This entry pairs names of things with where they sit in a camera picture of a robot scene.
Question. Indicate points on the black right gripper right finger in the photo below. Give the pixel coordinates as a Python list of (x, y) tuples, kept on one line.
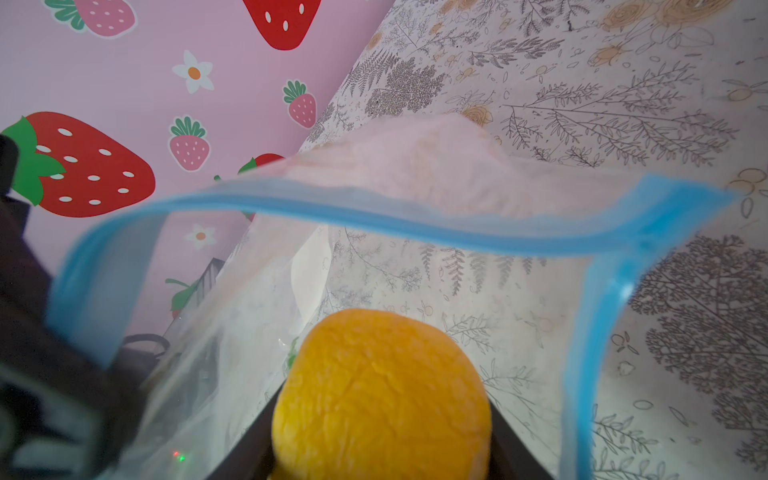
[(509, 457)]

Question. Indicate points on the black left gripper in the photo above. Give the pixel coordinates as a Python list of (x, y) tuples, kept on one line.
[(62, 417)]

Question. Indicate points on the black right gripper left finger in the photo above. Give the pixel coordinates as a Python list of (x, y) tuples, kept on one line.
[(252, 458)]

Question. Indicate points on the yellow red peach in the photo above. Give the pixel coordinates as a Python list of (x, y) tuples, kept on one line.
[(375, 395)]

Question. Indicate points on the clear zip bag blue zipper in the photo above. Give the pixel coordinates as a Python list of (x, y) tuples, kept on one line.
[(526, 266)]

